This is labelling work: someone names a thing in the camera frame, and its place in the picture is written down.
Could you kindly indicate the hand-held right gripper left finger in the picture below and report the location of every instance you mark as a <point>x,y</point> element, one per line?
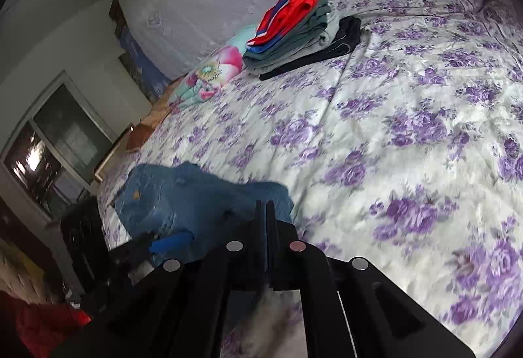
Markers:
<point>245,260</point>

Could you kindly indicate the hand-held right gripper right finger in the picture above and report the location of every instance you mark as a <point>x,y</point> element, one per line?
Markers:
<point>286,256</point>

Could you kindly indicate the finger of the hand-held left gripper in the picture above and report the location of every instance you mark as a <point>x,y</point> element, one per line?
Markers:
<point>130,247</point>
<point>171,242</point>

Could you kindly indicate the blue denim pants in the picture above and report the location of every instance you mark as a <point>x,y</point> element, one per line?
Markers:
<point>184,202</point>

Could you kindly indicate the person's left forearm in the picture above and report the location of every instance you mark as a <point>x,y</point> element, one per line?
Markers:
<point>41,325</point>

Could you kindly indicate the black folded pants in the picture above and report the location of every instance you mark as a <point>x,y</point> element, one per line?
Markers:
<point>347,35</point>

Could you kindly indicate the orange brown pillow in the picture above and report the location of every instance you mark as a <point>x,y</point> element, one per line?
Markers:
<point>143,133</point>

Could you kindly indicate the white framed glass door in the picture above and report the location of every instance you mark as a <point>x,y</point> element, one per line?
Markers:
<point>69,129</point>

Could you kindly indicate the purple floral bedspread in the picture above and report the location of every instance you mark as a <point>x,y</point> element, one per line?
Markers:
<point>388,117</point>

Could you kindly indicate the blue patterned cloth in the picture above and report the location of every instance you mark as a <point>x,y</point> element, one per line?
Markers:
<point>143,68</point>

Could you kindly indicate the floral teal pink pillow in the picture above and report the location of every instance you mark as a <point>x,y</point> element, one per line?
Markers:
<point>212,68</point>

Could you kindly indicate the grey folded clothes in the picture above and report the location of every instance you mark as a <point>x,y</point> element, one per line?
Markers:
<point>302,39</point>

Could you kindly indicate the red folded shorts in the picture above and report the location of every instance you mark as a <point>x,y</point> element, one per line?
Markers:
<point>294,6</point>

